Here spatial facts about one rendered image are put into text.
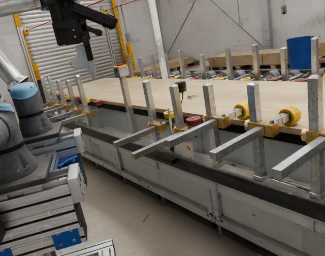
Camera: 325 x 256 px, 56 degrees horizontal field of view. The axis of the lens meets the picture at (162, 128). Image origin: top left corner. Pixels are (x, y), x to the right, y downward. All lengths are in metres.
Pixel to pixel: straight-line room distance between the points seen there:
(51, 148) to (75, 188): 0.51
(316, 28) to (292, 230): 7.40
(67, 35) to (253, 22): 8.91
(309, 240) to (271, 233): 0.23
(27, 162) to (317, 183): 1.01
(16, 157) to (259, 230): 1.43
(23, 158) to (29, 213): 0.18
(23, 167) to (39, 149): 0.48
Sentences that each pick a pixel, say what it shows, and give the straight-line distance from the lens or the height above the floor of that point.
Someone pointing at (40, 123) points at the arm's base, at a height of 1.08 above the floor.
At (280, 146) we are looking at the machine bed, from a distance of 1.57.
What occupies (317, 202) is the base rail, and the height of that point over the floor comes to 0.70.
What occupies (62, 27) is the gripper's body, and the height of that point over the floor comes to 1.44.
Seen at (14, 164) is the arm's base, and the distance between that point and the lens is 1.06.
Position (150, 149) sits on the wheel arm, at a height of 0.85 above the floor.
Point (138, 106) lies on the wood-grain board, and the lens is 2.27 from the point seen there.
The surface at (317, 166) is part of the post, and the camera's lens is 1.25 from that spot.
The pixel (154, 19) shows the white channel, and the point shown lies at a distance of 3.23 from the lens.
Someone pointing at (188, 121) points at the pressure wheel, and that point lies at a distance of 1.68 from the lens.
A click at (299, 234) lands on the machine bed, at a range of 1.83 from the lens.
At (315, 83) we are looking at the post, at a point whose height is 1.14.
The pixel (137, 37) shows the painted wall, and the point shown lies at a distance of 11.50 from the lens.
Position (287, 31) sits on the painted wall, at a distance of 9.16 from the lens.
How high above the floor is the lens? 1.40
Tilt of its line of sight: 18 degrees down
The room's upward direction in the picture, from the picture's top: 11 degrees counter-clockwise
